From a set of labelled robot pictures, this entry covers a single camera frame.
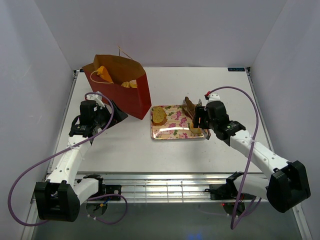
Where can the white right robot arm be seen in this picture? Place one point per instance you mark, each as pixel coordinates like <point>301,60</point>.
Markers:
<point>285,184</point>

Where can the braided twisted bread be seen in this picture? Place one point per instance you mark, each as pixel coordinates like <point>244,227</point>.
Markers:
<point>103,73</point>

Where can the blue label sticker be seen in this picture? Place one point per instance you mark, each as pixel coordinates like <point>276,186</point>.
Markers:
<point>236,69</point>

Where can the floral serving tray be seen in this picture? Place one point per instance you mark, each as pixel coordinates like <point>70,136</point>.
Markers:
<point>176,127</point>

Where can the brown chocolate figure bread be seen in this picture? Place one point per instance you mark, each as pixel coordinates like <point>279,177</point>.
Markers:
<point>188,107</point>

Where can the red paper bag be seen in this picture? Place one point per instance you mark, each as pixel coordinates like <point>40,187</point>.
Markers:
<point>133,101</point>

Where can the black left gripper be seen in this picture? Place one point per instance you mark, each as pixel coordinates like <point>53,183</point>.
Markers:
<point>118,115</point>

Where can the large orange muffin bread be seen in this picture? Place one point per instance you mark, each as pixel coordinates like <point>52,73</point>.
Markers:
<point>125,84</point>

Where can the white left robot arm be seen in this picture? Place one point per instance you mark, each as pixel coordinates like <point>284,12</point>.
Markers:
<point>60,196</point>

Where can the small oval bread roll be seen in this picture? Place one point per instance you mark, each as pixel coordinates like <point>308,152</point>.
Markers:
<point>133,84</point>

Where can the aluminium frame rail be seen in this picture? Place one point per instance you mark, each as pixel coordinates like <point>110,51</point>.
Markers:
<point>143,188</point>

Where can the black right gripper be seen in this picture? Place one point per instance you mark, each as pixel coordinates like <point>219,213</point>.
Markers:
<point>200,112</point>

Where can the metal serving tongs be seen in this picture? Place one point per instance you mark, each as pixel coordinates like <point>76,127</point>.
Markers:
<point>197,121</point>

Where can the toast slice bread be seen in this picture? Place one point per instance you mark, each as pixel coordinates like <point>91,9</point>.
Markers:
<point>159,116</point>

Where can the round scored bun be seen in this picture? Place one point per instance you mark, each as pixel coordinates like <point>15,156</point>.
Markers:
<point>195,130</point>

